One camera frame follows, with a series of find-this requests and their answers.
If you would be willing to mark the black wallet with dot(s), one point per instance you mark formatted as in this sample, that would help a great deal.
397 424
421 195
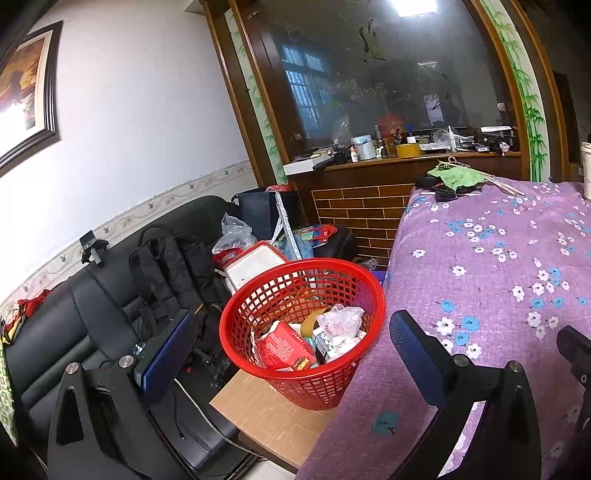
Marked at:
436 190

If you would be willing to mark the clear plastic bag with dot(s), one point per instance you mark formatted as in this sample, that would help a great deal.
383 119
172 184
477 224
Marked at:
233 233

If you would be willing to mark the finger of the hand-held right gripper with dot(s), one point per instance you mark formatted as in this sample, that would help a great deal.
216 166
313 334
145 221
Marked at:
577 350

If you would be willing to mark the dark tote bag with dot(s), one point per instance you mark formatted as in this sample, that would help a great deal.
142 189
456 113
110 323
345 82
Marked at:
258 212

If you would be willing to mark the white cartoon cup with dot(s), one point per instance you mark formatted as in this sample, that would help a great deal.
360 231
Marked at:
586 170

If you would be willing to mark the red framed white box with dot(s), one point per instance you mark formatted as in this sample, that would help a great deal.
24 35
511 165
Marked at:
258 267

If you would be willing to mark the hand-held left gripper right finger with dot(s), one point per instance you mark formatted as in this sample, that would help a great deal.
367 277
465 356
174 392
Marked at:
418 357

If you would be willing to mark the torn red box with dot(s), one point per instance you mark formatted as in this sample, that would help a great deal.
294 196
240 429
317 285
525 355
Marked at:
284 346

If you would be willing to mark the white plastic bag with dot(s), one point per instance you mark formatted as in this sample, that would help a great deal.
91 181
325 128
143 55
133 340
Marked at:
339 323

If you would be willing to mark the framed wall picture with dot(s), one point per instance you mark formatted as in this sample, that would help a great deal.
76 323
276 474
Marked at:
27 83

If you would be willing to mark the black backpack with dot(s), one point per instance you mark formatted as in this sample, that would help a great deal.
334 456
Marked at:
175 267

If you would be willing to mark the blue and red bag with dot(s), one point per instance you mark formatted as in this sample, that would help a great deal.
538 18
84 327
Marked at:
314 235

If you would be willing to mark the clear plastic cup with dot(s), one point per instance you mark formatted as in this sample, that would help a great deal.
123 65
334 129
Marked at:
439 137

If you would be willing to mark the white roll container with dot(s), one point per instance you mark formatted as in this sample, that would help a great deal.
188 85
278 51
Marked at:
364 147

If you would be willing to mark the red cloth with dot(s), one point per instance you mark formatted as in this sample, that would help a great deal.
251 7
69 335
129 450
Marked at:
30 307

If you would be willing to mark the green patterned cloth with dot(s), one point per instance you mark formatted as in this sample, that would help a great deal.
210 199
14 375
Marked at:
7 392

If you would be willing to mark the long bamboo sticks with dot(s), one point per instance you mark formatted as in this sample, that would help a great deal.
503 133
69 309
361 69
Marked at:
503 184

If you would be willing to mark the black leather sofa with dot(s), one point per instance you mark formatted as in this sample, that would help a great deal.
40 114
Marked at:
69 314

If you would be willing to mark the small black camera mount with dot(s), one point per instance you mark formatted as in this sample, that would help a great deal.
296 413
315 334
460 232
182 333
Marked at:
92 249

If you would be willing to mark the yellow box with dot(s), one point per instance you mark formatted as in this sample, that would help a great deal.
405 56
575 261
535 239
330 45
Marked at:
408 151

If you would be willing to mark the red plastic basket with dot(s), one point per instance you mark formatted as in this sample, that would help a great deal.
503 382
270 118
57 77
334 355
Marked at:
314 392

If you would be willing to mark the bamboo painted pillar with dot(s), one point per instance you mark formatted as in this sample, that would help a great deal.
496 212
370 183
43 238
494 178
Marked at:
531 115

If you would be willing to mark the black round bag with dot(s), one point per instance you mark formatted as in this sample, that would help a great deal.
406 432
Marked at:
344 242

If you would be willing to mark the white flat box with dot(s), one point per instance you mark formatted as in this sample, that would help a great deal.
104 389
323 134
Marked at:
304 165

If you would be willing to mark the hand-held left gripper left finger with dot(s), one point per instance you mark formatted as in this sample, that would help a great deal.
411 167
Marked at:
166 350

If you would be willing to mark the purple floral tablecloth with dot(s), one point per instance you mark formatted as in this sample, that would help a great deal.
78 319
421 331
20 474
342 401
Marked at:
485 286

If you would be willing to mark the brown cardboard sheet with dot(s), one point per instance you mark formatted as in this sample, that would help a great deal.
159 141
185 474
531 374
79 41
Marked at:
258 415

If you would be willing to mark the white dropper bottle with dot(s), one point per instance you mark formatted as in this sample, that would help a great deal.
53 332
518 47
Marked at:
450 138

